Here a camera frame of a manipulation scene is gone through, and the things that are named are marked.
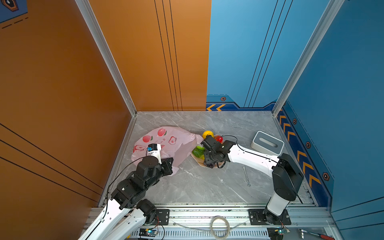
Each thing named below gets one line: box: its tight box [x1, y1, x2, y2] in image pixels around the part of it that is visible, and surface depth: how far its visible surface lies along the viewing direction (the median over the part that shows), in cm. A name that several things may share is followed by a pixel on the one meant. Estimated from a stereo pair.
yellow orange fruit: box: [202, 130, 214, 139], surface depth 96 cm
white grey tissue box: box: [251, 130, 285, 156], surface depth 98 cm
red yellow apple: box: [214, 134, 224, 145], surface depth 96 cm
